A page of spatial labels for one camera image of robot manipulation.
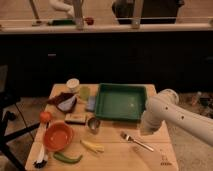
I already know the dark red cloth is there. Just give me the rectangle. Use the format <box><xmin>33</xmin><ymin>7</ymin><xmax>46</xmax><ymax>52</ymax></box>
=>
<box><xmin>47</xmin><ymin>92</ymin><xmax>76</xmax><ymax>105</ymax></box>

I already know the small metal cup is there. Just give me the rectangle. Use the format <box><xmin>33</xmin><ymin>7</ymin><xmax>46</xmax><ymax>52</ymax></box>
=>
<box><xmin>87</xmin><ymin>117</ymin><xmax>101</xmax><ymax>134</ymax></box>

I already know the background green tray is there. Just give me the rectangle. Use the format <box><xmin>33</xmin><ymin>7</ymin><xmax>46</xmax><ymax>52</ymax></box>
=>
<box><xmin>51</xmin><ymin>19</ymin><xmax>75</xmax><ymax>26</ymax></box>

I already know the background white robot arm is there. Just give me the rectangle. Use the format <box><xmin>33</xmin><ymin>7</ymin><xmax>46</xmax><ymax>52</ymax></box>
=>
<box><xmin>49</xmin><ymin>0</ymin><xmax>74</xmax><ymax>18</ymax></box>

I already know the red tomato toy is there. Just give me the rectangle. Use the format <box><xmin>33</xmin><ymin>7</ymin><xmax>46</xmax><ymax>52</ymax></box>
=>
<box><xmin>39</xmin><ymin>112</ymin><xmax>52</xmax><ymax>123</ymax></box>

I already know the blue sponge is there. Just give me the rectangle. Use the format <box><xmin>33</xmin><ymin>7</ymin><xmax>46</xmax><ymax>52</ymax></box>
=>
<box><xmin>86</xmin><ymin>96</ymin><xmax>96</xmax><ymax>112</ymax></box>

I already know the silver metal fork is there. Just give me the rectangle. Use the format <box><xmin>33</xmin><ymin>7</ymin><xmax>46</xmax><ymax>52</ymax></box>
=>
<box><xmin>120</xmin><ymin>132</ymin><xmax>154</xmax><ymax>152</ymax></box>

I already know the white round container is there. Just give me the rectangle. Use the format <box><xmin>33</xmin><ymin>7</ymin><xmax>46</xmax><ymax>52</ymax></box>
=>
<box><xmin>66</xmin><ymin>78</ymin><xmax>80</xmax><ymax>93</ymax></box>

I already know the black tripod stand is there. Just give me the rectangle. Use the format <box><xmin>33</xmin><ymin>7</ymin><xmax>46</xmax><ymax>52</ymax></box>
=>
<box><xmin>0</xmin><ymin>64</ymin><xmax>41</xmax><ymax>171</ymax></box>

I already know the green plastic tray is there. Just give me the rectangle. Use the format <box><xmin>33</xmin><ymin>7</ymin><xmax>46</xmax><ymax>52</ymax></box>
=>
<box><xmin>95</xmin><ymin>83</ymin><xmax>147</xmax><ymax>122</ymax></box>

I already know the wooden block sponge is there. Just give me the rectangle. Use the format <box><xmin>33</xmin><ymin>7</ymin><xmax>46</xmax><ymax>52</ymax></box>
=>
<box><xmin>65</xmin><ymin>114</ymin><xmax>86</xmax><ymax>124</ymax></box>

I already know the red plastic bowl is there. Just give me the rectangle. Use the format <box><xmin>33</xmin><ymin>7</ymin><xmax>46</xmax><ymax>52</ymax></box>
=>
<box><xmin>43</xmin><ymin>122</ymin><xmax>74</xmax><ymax>152</ymax></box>

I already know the green chili pepper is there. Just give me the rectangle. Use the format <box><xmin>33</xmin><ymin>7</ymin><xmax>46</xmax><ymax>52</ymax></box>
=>
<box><xmin>53</xmin><ymin>152</ymin><xmax>82</xmax><ymax>164</ymax></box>

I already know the yellow green cup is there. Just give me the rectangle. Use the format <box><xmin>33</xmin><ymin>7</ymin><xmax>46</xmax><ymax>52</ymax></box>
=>
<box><xmin>79</xmin><ymin>86</ymin><xmax>90</xmax><ymax>101</ymax></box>

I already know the person in dark clothes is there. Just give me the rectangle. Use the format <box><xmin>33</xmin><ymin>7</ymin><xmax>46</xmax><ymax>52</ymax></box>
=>
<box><xmin>112</xmin><ymin>0</ymin><xmax>184</xmax><ymax>24</ymax></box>

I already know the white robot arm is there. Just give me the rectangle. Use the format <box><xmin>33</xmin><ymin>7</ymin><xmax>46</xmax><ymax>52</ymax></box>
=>
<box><xmin>140</xmin><ymin>89</ymin><xmax>213</xmax><ymax>146</ymax></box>

